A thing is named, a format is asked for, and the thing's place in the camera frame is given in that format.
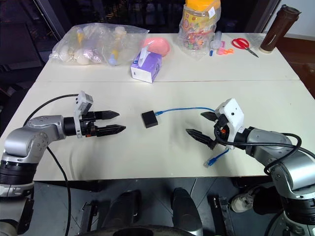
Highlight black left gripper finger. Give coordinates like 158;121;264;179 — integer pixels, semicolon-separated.
96;124;127;138
94;110;120;120

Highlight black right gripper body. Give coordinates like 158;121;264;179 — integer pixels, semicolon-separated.
213;115;231;146

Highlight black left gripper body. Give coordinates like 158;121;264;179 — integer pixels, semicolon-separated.
80;111;98;138

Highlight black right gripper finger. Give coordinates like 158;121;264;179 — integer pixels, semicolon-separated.
200;111;219;123
185;128;218;150

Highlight small black box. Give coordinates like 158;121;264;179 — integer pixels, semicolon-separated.
141;110;159;129

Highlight purple tissue box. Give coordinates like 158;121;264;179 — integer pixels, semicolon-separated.
129;46;163;84

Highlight clear bag of toys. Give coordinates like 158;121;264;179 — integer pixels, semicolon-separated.
48;24;150;67

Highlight dark rounded shape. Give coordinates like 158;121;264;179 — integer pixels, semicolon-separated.
170;187;203;236
98;189;143;232

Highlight white sneaker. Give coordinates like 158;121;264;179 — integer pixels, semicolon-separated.
230;186;262;213

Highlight small clear plastic bottle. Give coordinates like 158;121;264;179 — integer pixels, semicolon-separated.
210;30;222;49

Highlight pink plastic bowl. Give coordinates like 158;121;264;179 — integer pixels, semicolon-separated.
141;37;171;58

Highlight bagged candy jar, yellow lid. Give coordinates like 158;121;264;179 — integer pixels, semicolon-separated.
177;0;222;62

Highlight brown thermos bottle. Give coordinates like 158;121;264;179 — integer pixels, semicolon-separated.
259;4;302;55

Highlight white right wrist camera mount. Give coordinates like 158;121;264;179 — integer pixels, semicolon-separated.
215;98;245;150

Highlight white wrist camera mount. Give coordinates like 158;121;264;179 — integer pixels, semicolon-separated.
73;90;95;138
215;98;245;150

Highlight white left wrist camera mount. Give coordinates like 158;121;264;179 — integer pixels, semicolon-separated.
73;90;95;138

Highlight blue Ethernet cable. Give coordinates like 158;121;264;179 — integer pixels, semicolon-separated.
154;106;230;168

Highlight red handled scissors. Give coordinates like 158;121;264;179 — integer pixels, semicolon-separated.
231;37;260;59

